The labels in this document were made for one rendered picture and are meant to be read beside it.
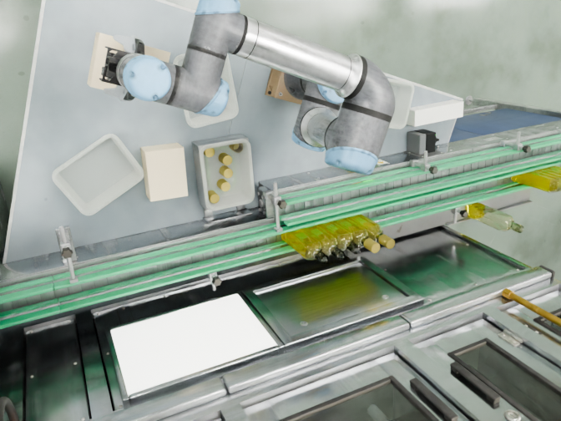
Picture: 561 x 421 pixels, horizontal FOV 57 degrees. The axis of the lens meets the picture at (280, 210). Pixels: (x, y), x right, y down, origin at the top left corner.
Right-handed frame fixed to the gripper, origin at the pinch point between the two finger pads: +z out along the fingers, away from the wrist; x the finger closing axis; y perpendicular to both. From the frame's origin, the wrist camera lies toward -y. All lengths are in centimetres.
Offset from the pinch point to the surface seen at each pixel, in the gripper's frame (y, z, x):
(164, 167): -20.4, 28.7, 27.4
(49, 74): 15.1, 35.9, 8.1
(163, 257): -23, 17, 53
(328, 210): -76, 17, 30
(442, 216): -136, 24, 27
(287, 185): -63, 26, 26
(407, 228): -119, 24, 34
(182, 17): -18.3, 36.1, -17.5
